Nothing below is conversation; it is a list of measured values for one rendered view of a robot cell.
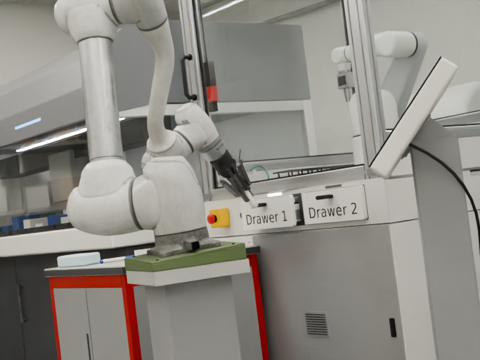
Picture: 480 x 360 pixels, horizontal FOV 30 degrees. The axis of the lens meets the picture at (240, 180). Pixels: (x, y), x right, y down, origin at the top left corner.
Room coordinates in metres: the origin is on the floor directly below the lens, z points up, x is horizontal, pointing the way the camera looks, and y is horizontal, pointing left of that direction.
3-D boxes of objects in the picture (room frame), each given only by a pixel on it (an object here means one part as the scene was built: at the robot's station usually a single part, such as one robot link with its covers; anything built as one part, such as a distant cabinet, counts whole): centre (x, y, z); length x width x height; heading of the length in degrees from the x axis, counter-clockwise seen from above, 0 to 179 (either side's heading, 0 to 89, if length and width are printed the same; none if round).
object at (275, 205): (3.22, -0.08, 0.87); 0.29 x 0.02 x 0.11; 37
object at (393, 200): (3.50, -0.52, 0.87); 1.02 x 0.95 x 0.14; 37
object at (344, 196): (2.99, -0.30, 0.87); 0.29 x 0.02 x 0.11; 37
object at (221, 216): (3.50, 0.10, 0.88); 0.07 x 0.05 x 0.07; 37
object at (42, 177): (4.82, 0.64, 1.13); 1.78 x 1.14 x 0.45; 37
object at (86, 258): (3.40, 0.64, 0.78); 0.15 x 0.10 x 0.04; 50
